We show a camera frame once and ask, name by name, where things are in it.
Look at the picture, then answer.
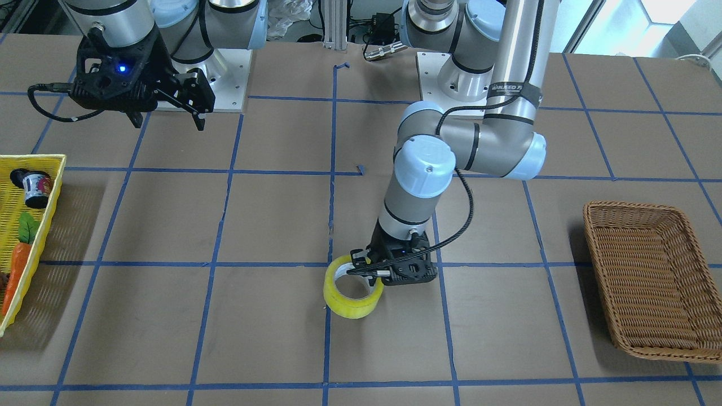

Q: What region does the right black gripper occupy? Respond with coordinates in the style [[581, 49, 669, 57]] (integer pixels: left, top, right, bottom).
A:
[[69, 25, 215, 131]]

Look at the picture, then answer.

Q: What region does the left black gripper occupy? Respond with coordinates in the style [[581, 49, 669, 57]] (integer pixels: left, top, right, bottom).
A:
[[345, 223, 438, 285]]

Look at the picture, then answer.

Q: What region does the yellow tape roll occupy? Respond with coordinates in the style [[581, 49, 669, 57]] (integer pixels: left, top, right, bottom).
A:
[[323, 254, 384, 319]]

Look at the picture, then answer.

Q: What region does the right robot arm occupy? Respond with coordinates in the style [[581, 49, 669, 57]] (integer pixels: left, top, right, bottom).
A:
[[50, 1, 268, 131]]

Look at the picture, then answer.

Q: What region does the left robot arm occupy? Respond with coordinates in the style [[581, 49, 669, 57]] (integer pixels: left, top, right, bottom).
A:
[[336, 1, 560, 286]]

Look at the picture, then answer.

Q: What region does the small labelled black bottle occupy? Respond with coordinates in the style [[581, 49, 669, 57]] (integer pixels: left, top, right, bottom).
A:
[[8, 169, 52, 210]]

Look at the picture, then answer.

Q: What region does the yellow plastic basket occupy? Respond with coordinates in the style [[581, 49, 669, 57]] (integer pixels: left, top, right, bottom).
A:
[[1, 154, 67, 336]]

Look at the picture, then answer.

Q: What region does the metal connector plug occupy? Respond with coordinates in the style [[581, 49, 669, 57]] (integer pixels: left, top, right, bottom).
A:
[[363, 41, 408, 62]]

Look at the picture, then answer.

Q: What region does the orange toy carrot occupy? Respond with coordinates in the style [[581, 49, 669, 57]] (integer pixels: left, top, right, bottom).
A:
[[2, 211, 39, 316]]

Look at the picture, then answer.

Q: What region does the brown wicker basket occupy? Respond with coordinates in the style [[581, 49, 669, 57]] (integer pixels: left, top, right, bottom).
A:
[[583, 201, 721, 364]]

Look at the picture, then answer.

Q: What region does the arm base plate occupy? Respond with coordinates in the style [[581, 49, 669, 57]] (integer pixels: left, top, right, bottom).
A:
[[172, 48, 254, 113], [417, 51, 494, 112]]

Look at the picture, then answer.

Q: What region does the aluminium frame post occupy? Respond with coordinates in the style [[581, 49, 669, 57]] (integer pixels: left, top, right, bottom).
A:
[[318, 0, 349, 53]]

